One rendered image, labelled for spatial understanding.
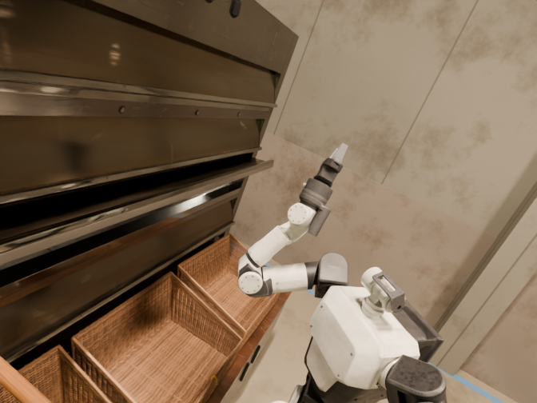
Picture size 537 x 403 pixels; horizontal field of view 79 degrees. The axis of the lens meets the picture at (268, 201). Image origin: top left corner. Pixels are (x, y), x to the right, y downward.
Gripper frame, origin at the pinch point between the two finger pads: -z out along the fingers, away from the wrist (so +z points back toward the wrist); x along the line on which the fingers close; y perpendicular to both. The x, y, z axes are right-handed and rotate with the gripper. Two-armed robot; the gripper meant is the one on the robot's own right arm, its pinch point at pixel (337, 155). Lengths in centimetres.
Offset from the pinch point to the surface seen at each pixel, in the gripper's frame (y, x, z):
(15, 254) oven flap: 50, 40, 59
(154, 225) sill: 48, -30, 55
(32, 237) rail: 50, 38, 55
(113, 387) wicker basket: 27, -8, 105
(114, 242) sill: 53, -12, 63
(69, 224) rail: 49, 30, 51
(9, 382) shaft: 38, 42, 79
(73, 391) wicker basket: 38, -8, 113
